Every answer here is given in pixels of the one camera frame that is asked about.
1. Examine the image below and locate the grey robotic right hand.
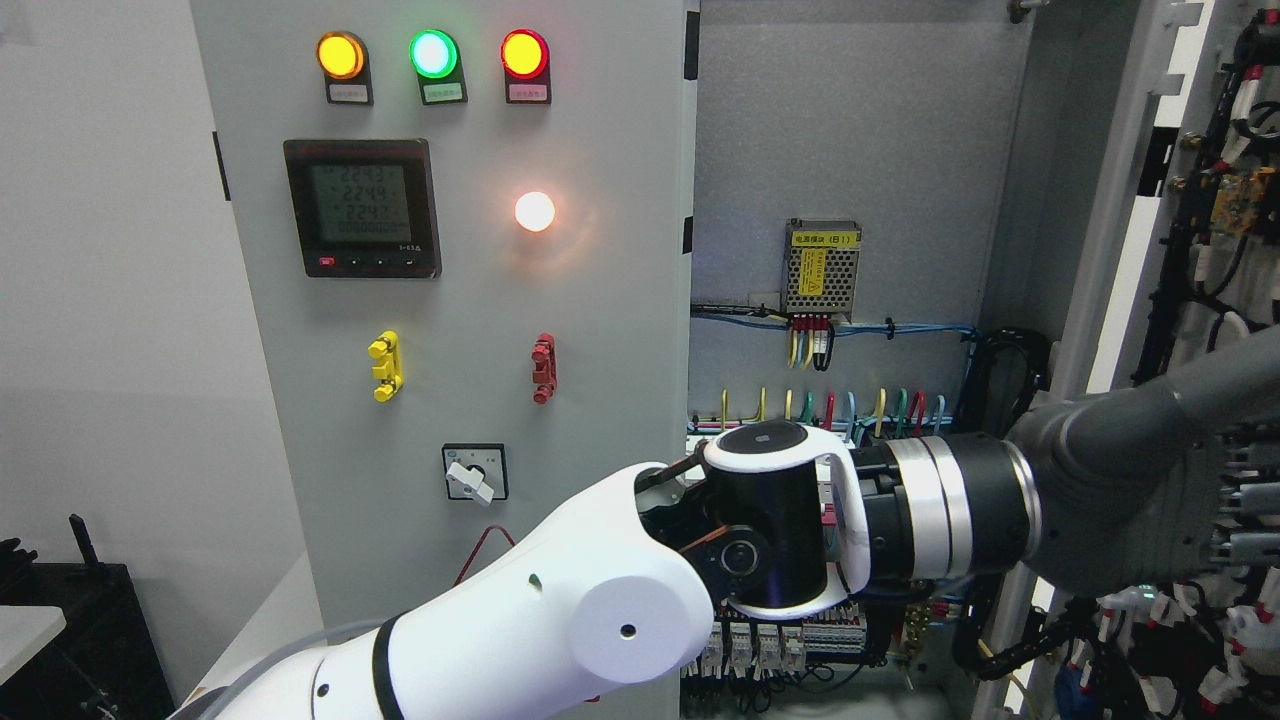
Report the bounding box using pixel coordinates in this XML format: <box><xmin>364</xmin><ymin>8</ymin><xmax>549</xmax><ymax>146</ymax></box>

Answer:
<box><xmin>1009</xmin><ymin>328</ymin><xmax>1279</xmax><ymax>597</ymax></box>

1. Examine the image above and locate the grey cabinet door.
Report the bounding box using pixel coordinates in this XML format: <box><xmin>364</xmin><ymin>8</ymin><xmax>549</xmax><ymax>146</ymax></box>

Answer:
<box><xmin>191</xmin><ymin>1</ymin><xmax>699</xmax><ymax>719</ymax></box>
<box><xmin>970</xmin><ymin>0</ymin><xmax>1280</xmax><ymax>720</ymax></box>

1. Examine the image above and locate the white breaker and socket row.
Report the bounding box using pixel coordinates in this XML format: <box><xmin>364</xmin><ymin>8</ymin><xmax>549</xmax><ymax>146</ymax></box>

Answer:
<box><xmin>685</xmin><ymin>425</ymin><xmax>861</xmax><ymax>527</ymax></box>

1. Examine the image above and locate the metal mesh power supply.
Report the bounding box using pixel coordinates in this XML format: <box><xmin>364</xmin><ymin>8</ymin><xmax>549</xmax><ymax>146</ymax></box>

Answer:
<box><xmin>782</xmin><ymin>218</ymin><xmax>863</xmax><ymax>316</ymax></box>

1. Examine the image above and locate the red high voltage warning sticker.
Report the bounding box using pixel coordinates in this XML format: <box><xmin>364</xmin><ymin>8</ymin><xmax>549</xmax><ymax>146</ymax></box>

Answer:
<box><xmin>452</xmin><ymin>524</ymin><xmax>516</xmax><ymax>587</ymax></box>

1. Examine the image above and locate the red indicator lamp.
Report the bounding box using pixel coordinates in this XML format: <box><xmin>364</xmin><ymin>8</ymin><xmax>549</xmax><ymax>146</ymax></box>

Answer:
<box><xmin>500</xmin><ymin>28</ymin><xmax>552</xmax><ymax>105</ymax></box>

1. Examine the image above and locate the black digital power meter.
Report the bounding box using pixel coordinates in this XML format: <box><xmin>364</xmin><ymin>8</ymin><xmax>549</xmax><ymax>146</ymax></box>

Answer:
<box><xmin>283</xmin><ymin>138</ymin><xmax>442</xmax><ymax>279</ymax></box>

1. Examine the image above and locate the green indicator lamp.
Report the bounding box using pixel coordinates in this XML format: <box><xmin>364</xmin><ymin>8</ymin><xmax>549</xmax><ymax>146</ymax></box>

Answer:
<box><xmin>410</xmin><ymin>28</ymin><xmax>467</xmax><ymax>106</ymax></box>

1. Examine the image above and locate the black box at left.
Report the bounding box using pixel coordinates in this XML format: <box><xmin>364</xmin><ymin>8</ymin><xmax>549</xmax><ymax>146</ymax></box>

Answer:
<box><xmin>1</xmin><ymin>515</ymin><xmax>175</xmax><ymax>719</ymax></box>

